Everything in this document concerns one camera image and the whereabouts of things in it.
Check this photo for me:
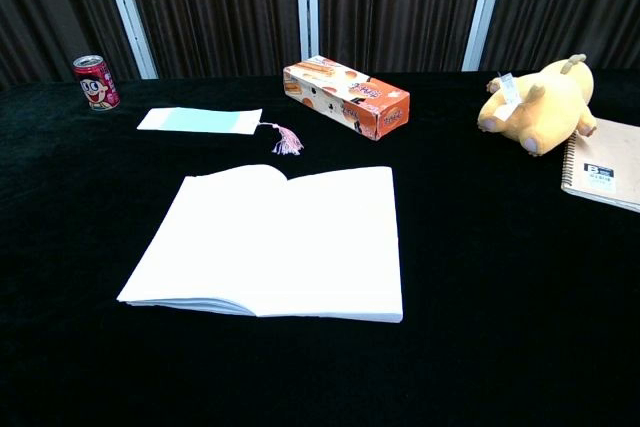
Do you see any white book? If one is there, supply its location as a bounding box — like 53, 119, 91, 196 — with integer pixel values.
116, 163, 404, 324

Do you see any brown spiral notebook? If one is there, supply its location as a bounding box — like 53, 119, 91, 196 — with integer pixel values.
560, 117, 640, 214

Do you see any orange biscuit box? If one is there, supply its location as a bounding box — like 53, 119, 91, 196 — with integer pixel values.
282, 55, 411, 142

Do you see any white bookmark with pink tassel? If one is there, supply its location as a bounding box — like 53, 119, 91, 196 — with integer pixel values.
136, 107, 305, 157

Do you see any black table cloth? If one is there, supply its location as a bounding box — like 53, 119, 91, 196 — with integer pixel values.
0, 68, 640, 427

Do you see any dark pleated curtain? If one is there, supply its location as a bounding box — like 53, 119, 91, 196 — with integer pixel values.
0, 0, 640, 92

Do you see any yellow plush toy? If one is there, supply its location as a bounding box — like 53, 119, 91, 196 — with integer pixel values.
476, 53, 598, 158

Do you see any red cartoon drink can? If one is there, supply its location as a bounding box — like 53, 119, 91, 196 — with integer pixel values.
72, 54, 122, 112

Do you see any white screen frame post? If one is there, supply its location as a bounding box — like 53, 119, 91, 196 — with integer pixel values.
97, 0, 160, 80
295, 0, 321, 63
461, 0, 511, 72

